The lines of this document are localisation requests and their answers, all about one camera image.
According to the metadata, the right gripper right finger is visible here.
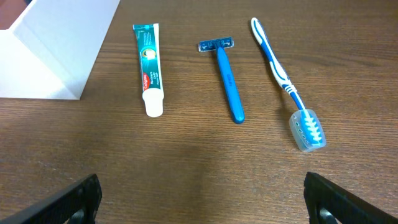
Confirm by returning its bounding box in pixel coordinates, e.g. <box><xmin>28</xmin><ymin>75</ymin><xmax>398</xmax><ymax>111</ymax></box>
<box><xmin>303</xmin><ymin>172</ymin><xmax>397</xmax><ymax>224</ymax></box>

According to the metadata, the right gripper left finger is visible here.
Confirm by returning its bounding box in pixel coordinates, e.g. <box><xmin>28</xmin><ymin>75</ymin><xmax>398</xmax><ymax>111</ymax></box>
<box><xmin>1</xmin><ymin>174</ymin><xmax>102</xmax><ymax>224</ymax></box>

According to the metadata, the blue white toothbrush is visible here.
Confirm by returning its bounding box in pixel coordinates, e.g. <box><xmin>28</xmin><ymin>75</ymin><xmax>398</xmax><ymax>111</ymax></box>
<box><xmin>251</xmin><ymin>17</ymin><xmax>326</xmax><ymax>152</ymax></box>

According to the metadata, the green toothpaste tube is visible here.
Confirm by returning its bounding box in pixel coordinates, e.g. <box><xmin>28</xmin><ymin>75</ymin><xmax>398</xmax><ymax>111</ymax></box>
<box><xmin>132</xmin><ymin>23</ymin><xmax>164</xmax><ymax>118</ymax></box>

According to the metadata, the blue disposable razor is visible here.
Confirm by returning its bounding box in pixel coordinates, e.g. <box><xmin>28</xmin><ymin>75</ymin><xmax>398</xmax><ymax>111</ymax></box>
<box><xmin>198</xmin><ymin>37</ymin><xmax>245</xmax><ymax>124</ymax></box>

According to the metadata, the white cardboard box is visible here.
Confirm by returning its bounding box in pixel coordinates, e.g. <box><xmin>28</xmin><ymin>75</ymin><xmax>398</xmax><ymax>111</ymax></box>
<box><xmin>1</xmin><ymin>0</ymin><xmax>120</xmax><ymax>100</ymax></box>

